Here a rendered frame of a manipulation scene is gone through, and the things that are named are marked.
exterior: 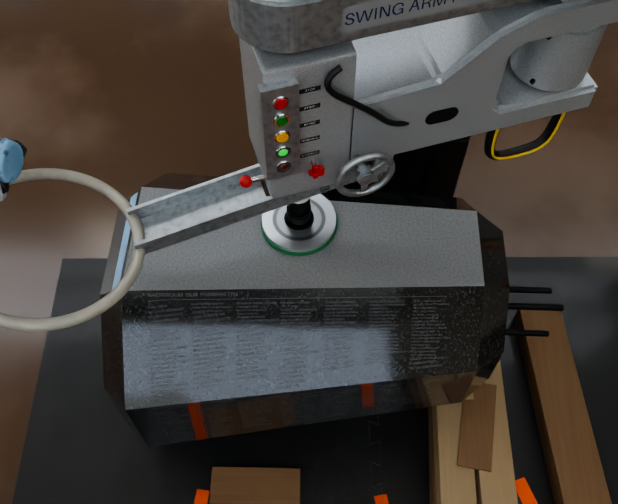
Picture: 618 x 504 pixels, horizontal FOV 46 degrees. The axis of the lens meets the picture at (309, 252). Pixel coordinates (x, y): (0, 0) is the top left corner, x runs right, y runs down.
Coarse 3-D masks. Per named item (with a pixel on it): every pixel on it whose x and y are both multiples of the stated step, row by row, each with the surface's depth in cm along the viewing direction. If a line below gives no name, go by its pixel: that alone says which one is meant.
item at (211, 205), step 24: (192, 192) 189; (216, 192) 192; (240, 192) 191; (264, 192) 189; (312, 192) 186; (144, 216) 191; (168, 216) 190; (192, 216) 189; (216, 216) 183; (240, 216) 185; (144, 240) 182; (168, 240) 184
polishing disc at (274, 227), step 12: (312, 204) 208; (324, 204) 208; (264, 216) 205; (276, 216) 205; (324, 216) 205; (264, 228) 203; (276, 228) 203; (288, 228) 203; (312, 228) 203; (324, 228) 203; (276, 240) 201; (288, 240) 201; (300, 240) 201; (312, 240) 201; (324, 240) 201
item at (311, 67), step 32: (256, 64) 143; (288, 64) 141; (320, 64) 142; (352, 64) 145; (256, 96) 154; (320, 96) 150; (352, 96) 153; (256, 128) 168; (320, 128) 158; (320, 160) 168; (288, 192) 174
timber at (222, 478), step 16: (224, 480) 241; (240, 480) 241; (256, 480) 241; (272, 480) 241; (288, 480) 241; (224, 496) 239; (240, 496) 239; (256, 496) 239; (272, 496) 239; (288, 496) 239
